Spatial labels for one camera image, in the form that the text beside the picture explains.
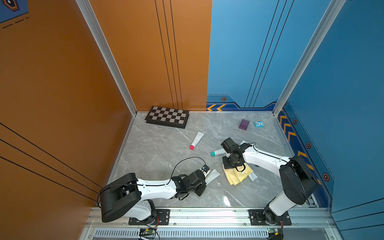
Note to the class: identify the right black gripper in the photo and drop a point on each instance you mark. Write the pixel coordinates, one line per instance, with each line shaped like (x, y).
(226, 165)

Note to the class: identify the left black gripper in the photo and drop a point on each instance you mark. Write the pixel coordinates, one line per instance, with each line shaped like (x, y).
(202, 189)

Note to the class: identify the green cap toothpaste tube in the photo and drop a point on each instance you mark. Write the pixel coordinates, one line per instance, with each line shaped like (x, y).
(218, 152)

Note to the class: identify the yellow microfibre cloth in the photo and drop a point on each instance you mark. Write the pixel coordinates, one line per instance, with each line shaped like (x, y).
(237, 175)

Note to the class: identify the black cap toothpaste tube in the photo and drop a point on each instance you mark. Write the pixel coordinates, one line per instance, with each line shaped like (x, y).
(212, 176)

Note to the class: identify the pink cap toothpaste tube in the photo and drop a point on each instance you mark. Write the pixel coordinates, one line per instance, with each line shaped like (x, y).
(196, 140)

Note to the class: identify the purple cap toothpaste tube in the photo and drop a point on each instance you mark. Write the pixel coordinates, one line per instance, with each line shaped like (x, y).
(252, 176)

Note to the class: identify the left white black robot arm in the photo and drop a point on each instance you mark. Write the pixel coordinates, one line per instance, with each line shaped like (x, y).
(131, 197)

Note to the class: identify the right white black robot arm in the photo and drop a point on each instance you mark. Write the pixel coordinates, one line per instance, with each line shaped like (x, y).
(298, 180)

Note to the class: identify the purple cube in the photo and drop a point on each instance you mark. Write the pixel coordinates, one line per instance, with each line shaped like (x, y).
(244, 124)

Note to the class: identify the left green circuit board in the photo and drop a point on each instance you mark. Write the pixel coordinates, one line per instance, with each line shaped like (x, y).
(147, 233)

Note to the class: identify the green circuit board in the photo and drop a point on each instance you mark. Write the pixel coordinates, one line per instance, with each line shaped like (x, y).
(147, 233)
(275, 234)

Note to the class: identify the black white chessboard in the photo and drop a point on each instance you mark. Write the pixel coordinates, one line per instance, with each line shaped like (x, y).
(167, 117)

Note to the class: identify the right green circuit board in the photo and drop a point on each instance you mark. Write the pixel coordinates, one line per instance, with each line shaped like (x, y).
(275, 234)

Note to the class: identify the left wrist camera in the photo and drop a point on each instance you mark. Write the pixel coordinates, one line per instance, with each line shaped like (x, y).
(205, 170)

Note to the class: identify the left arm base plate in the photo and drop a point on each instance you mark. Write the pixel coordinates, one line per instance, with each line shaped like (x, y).
(160, 218)

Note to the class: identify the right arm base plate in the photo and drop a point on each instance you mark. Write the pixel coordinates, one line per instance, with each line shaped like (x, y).
(259, 217)

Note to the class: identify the aluminium front rail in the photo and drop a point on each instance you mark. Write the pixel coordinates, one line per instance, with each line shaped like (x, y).
(237, 217)

